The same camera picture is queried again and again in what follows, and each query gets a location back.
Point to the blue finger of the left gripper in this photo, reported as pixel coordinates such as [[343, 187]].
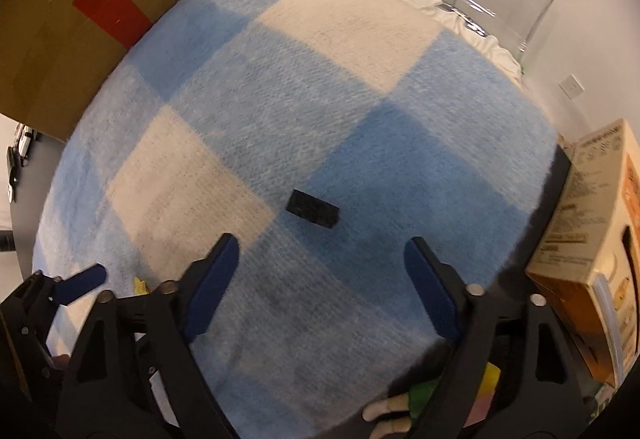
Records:
[[68, 290]]

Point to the large cardboard box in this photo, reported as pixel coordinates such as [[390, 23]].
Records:
[[85, 19]]

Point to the white cushion on chair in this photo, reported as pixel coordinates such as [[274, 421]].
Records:
[[488, 45]]

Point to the yellow stars hair clip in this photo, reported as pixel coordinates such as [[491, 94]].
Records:
[[140, 287]]

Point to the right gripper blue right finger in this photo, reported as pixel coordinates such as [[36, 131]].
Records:
[[438, 285]]

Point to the blue white checkered blanket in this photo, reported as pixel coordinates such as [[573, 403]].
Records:
[[324, 135]]

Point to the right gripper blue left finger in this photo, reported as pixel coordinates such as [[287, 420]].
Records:
[[204, 285]]

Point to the orange white cardboard box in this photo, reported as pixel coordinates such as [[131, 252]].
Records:
[[587, 263]]

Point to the small black cap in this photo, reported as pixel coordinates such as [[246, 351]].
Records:
[[313, 210]]

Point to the cartoon boy figurine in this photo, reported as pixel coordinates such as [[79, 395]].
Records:
[[397, 414]]

